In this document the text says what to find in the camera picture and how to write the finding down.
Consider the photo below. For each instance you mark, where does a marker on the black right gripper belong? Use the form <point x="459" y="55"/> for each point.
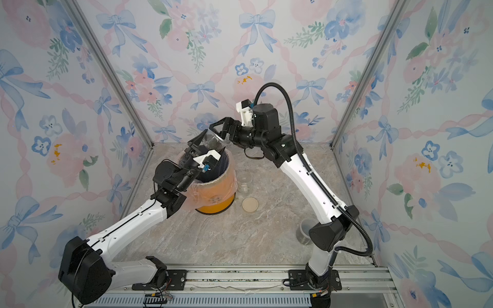
<point x="230" y="129"/>

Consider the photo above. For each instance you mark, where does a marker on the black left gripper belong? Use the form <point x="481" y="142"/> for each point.
<point x="193" y="147"/>

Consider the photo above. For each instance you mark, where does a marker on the glass jar with tea leaves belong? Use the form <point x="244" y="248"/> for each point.
<point x="244" y="182"/>

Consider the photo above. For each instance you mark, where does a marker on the beige jar lid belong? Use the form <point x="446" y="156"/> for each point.
<point x="250" y="205"/>

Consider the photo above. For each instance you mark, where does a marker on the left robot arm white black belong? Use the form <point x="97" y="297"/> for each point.
<point x="87" y="268"/>

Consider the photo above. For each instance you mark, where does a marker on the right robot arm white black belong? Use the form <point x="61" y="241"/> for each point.
<point x="259" y="127"/>

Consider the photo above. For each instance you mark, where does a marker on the orange trash bin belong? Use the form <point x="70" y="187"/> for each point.
<point x="215" y="192"/>

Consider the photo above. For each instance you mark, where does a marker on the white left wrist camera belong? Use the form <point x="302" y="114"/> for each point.
<point x="207" y="161"/>

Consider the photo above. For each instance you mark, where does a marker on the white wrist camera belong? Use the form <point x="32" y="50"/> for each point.
<point x="244" y="108"/>
<point x="207" y="161"/>

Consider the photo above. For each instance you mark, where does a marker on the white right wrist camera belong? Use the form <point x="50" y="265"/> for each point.
<point x="244" y="108"/>

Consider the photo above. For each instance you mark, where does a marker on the left aluminium corner post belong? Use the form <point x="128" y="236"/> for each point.
<point x="82" y="24"/>

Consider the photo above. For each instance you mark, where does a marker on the aluminium corner post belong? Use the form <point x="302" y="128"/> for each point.
<point x="82" y="24"/>
<point x="373" y="61"/>

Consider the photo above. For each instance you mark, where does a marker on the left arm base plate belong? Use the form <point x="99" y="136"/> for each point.
<point x="169" y="280"/>

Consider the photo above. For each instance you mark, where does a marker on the aluminium frame rail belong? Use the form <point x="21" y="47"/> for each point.
<point x="259" y="286"/>

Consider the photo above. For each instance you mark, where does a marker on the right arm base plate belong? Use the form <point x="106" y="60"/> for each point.
<point x="306" y="280"/>

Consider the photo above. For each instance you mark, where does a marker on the right aluminium corner post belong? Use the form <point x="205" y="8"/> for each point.
<point x="373" y="61"/>

